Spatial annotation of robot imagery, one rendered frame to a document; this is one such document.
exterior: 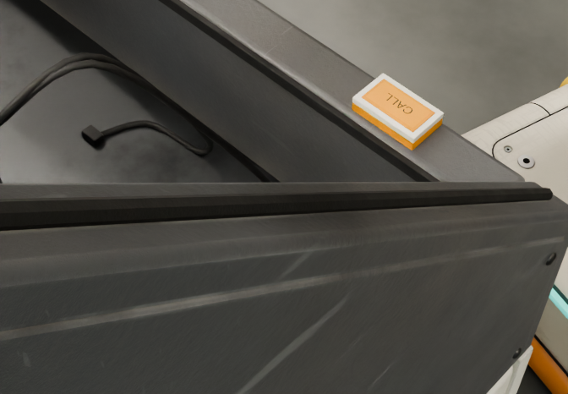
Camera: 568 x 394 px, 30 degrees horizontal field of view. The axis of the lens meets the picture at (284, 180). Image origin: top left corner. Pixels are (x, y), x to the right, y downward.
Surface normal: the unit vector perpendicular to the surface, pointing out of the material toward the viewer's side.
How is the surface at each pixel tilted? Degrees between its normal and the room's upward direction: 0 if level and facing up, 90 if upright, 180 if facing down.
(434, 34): 0
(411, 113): 0
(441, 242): 90
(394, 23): 0
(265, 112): 90
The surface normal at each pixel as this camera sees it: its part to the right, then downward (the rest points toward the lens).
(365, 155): -0.69, 0.57
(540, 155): 0.00, -0.62
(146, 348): 0.73, 0.55
